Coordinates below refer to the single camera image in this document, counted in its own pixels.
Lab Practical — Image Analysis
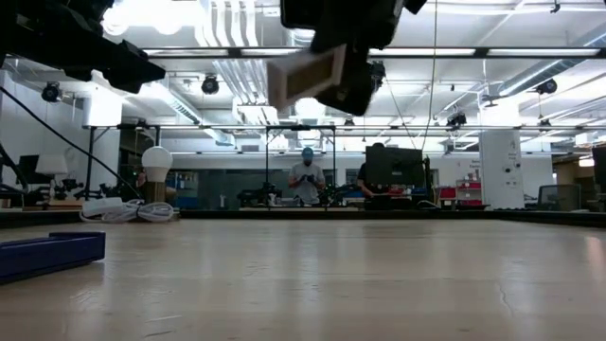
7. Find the thin hanging cable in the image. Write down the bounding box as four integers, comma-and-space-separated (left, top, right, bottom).
419, 0, 439, 153

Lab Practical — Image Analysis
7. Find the white pillar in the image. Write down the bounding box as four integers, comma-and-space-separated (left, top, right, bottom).
477, 130, 526, 211

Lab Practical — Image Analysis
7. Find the black overhead light beam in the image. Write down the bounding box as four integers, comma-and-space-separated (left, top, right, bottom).
141, 45, 606, 60

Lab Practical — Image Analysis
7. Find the black aluminium table frame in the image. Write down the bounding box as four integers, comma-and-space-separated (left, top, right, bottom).
0, 206, 606, 230

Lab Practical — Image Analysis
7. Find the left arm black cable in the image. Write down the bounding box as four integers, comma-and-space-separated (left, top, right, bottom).
0, 86, 142, 200

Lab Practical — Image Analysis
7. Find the white table lamp shade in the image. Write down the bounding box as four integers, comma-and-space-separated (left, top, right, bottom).
34, 153, 70, 176

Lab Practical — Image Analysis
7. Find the dark blue box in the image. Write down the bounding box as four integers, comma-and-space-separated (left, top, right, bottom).
0, 230, 107, 286

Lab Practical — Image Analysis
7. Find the shelf with blue bins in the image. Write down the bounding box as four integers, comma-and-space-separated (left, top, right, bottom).
169, 170, 200, 208

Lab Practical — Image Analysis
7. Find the white hanging box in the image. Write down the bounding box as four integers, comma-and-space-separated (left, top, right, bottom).
81, 87, 124, 129

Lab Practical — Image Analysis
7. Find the rack with red bins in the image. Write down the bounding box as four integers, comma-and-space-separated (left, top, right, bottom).
437, 178, 484, 207

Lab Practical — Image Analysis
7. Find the silver ventilation duct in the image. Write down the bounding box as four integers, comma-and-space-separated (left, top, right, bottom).
283, 26, 318, 48

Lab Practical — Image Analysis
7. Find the black background monitor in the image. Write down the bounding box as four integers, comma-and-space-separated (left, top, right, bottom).
365, 145, 425, 188

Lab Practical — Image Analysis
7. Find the white light bulb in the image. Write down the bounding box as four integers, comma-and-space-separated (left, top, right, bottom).
141, 145, 174, 184

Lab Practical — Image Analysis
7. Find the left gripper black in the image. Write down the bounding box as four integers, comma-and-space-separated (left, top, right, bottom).
0, 0, 168, 95

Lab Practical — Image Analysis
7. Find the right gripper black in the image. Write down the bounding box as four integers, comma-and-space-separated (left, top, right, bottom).
279, 0, 428, 117

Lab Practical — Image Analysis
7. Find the wooden lamp base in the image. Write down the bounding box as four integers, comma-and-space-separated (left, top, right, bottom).
144, 181, 167, 205

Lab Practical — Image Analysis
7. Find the black round hanging lamp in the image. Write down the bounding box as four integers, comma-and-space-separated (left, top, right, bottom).
536, 78, 560, 96
40, 81, 62, 104
200, 73, 221, 96

